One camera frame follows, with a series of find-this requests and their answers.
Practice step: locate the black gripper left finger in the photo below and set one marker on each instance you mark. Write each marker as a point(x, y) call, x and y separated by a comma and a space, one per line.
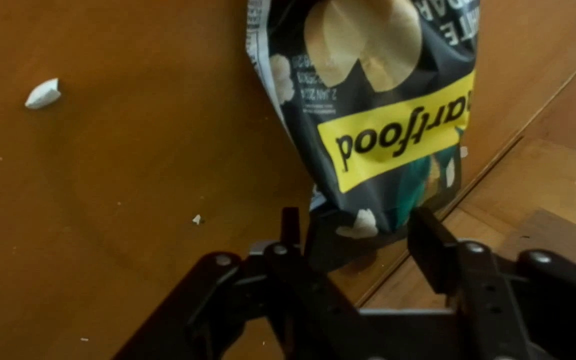
point(289, 286)

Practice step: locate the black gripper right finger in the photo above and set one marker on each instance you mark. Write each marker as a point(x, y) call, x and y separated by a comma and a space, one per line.
point(488, 301)

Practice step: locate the black yellow chips pack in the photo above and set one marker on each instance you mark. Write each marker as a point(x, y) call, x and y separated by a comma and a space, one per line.
point(368, 101)

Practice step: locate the white crumb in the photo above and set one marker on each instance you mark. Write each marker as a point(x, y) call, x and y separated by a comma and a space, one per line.
point(43, 94)

